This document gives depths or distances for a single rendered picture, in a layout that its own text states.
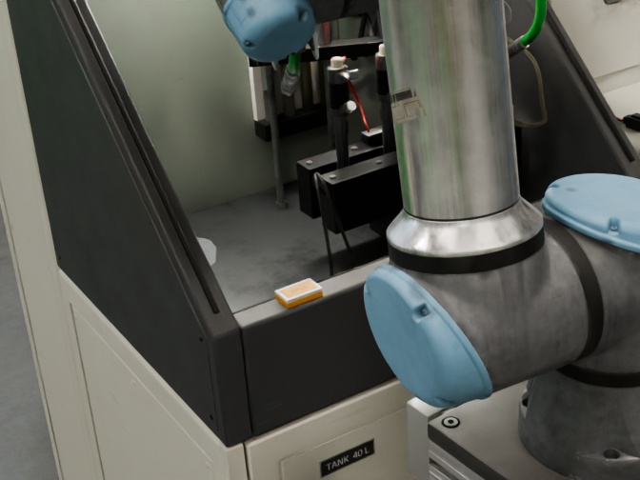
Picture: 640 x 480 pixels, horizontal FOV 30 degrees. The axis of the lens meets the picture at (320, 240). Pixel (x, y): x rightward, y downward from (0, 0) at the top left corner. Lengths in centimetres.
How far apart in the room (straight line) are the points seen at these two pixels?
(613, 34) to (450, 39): 117
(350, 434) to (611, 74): 75
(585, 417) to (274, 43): 44
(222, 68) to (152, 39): 13
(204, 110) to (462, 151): 111
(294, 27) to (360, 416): 63
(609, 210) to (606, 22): 104
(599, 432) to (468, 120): 31
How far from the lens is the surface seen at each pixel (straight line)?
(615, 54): 197
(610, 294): 92
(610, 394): 99
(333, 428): 155
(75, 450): 226
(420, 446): 120
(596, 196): 95
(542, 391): 102
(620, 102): 192
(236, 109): 193
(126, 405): 183
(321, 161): 173
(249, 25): 110
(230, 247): 184
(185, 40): 186
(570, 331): 90
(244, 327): 140
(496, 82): 83
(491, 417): 109
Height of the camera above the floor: 169
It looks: 28 degrees down
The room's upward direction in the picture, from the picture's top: 4 degrees counter-clockwise
